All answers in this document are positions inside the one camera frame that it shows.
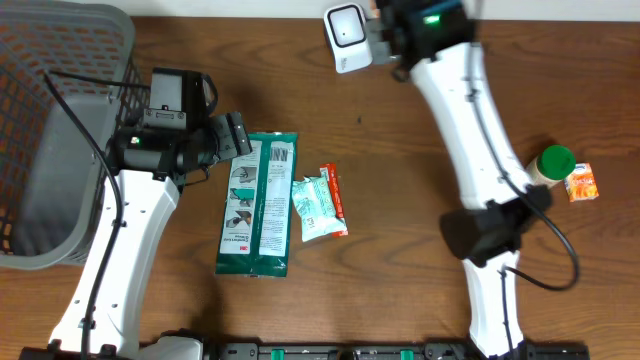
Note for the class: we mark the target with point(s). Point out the green white 3M package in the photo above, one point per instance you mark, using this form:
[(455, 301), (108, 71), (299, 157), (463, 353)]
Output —
[(255, 232)]

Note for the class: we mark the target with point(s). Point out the green lid cream jar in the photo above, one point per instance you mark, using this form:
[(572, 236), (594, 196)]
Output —
[(551, 166)]

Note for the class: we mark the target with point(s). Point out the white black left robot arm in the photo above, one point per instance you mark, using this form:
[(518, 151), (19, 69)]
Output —
[(145, 166)]

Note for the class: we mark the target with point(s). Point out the red snack stick packet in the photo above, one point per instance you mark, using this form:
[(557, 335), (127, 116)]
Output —
[(334, 192)]

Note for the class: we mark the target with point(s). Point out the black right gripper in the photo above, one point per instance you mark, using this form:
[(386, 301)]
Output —
[(378, 53)]

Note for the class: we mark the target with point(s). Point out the black mounting rail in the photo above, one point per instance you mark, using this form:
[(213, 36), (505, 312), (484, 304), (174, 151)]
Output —
[(452, 350)]

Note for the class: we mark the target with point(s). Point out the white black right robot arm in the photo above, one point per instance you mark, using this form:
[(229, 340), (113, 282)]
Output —
[(435, 44)]

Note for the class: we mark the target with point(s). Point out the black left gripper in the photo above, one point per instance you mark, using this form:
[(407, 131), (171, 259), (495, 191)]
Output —
[(231, 134)]

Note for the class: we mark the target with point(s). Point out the grey plastic mesh basket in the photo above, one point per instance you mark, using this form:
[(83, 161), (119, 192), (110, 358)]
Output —
[(51, 180)]

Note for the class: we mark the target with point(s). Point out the white cube barcode scanner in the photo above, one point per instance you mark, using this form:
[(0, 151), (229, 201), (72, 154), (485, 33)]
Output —
[(344, 27)]

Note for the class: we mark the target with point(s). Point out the orange small box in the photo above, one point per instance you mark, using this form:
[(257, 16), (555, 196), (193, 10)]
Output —
[(580, 184), (374, 8)]

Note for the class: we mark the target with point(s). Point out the white teal wipes packet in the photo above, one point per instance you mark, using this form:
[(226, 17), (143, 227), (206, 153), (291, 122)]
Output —
[(314, 204)]

